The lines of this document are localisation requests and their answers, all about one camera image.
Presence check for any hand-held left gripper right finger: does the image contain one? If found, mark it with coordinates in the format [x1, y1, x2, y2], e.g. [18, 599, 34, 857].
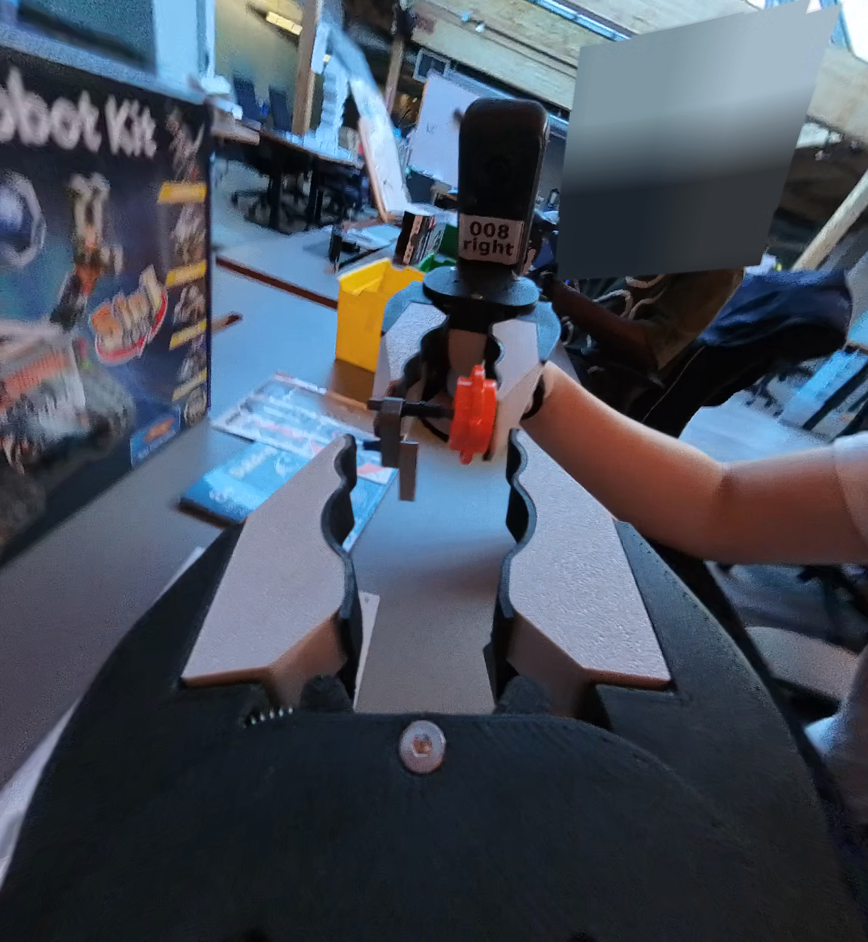
[485, 430, 674, 711]

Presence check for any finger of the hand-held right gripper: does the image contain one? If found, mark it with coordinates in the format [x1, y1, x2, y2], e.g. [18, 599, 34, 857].
[371, 303, 453, 443]
[478, 321, 553, 462]

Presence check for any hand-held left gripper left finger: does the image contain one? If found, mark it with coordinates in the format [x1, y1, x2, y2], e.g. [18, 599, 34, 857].
[181, 434, 365, 707]

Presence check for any orange toy wheel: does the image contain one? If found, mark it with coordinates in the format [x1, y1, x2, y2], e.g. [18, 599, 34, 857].
[449, 364, 497, 466]

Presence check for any black perforated beam with axle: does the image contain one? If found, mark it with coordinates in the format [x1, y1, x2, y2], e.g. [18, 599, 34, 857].
[366, 396, 453, 503]

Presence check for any person's right forearm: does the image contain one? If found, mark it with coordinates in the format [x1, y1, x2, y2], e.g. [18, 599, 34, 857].
[518, 361, 868, 568]

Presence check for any grey side desk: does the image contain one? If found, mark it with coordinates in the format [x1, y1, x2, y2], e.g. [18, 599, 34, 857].
[217, 224, 398, 306]

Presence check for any yellow plastic bin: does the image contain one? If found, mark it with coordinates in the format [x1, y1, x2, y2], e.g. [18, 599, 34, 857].
[334, 258, 428, 372]

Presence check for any whiteboard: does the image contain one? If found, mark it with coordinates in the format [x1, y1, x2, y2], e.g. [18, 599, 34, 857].
[408, 74, 479, 192]

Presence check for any blue manual booklet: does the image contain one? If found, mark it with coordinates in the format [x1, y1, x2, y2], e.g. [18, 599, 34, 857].
[180, 442, 398, 549]

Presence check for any white instruction booklet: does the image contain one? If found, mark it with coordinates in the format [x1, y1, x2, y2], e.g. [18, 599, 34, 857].
[0, 548, 381, 942]

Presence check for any small kit box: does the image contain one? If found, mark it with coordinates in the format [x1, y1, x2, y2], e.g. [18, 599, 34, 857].
[393, 209, 446, 266]

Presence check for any leaning poster board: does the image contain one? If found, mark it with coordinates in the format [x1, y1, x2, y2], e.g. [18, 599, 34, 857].
[357, 118, 413, 218]

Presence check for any printed sticker sheet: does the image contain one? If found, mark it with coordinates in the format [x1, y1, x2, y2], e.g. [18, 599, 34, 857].
[212, 374, 398, 487]

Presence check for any navy jacket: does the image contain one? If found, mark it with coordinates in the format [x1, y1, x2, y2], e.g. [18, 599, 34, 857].
[699, 268, 854, 369]

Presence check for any dark blue robot kit box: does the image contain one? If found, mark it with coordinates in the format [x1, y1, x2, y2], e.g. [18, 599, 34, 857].
[0, 33, 214, 597]

